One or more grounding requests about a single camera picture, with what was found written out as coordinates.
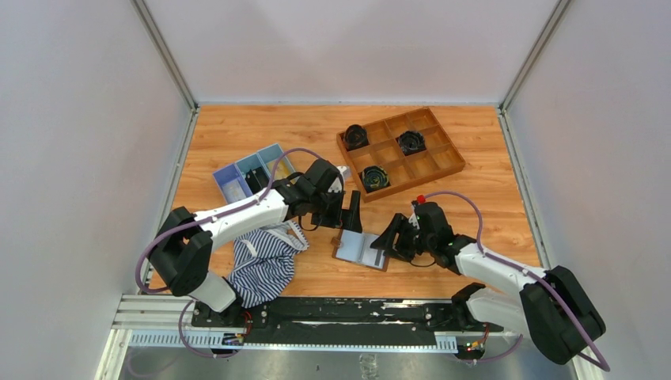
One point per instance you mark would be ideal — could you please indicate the brown leather card holder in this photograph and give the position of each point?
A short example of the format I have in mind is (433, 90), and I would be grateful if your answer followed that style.
(355, 248)

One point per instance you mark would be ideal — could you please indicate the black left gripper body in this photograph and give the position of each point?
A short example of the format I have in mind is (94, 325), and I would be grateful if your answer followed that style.
(327, 208)

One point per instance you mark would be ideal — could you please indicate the blue white striped cloth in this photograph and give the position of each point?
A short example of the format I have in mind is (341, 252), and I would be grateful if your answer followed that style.
(264, 262)

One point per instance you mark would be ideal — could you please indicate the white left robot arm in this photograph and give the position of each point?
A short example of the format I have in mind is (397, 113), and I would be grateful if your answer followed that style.
(180, 253)

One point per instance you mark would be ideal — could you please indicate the aluminium front rail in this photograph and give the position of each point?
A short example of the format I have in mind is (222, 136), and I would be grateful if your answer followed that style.
(161, 320)

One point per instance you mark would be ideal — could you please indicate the blue three-compartment organizer box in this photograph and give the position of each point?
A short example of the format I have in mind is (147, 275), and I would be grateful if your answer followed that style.
(241, 166)

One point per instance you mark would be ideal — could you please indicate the white card in organizer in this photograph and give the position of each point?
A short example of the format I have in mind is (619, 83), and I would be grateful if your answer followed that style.
(235, 190)

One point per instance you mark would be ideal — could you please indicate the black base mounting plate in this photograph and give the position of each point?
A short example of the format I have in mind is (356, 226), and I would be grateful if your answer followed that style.
(343, 321)

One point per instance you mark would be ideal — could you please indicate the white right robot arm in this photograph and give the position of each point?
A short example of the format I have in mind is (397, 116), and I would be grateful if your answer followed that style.
(547, 306)

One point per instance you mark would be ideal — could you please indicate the yellow card in organizer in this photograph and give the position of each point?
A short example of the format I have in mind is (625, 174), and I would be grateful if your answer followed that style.
(280, 168)

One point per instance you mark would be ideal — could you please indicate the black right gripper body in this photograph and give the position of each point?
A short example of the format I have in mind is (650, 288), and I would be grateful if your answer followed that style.
(424, 243)

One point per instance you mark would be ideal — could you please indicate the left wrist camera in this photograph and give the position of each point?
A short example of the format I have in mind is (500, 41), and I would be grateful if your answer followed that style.
(345, 172)

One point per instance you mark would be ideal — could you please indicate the black rolled belt back left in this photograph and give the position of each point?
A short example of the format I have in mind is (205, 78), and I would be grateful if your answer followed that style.
(355, 137)

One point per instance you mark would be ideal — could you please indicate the black rolled belt centre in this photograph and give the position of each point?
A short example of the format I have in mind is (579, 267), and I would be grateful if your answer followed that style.
(411, 142)

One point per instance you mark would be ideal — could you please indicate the black rolled belt front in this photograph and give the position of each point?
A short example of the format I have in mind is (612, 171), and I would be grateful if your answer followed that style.
(374, 178)

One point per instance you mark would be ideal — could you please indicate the wooden nine-compartment tray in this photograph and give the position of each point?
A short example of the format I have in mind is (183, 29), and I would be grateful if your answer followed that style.
(440, 158)

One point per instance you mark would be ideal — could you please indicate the black rolled belt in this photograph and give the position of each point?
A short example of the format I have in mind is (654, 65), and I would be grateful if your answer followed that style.
(374, 178)
(411, 142)
(355, 137)

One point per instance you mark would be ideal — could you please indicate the black card in organizer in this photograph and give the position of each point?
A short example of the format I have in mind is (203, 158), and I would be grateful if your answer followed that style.
(256, 179)

